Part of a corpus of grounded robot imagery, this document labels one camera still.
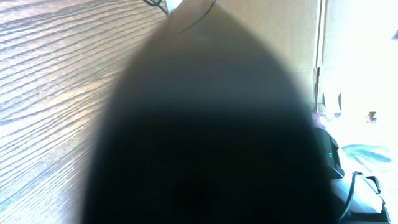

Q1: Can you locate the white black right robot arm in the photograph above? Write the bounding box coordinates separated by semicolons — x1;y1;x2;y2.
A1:
314;128;391;223

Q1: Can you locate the brown cardboard backdrop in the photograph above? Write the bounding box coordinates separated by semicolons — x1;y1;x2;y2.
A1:
217;0;398;113

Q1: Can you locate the blue smartphone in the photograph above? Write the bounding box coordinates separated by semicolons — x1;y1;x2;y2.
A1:
81;1;337;224

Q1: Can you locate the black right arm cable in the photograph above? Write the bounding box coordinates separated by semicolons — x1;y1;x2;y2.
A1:
338;170;386;222

